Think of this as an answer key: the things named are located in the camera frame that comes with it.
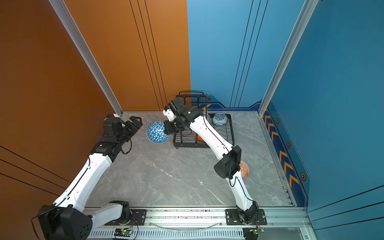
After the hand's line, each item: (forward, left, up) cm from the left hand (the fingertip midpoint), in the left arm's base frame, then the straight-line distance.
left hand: (137, 121), depth 78 cm
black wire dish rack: (+9, -26, -27) cm, 39 cm away
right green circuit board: (-46, -58, -27) cm, 78 cm away
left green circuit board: (-46, +3, -29) cm, 54 cm away
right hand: (-5, -14, -4) cm, 15 cm away
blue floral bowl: (+22, -48, -21) cm, 57 cm away
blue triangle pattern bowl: (-6, -10, -3) cm, 12 cm away
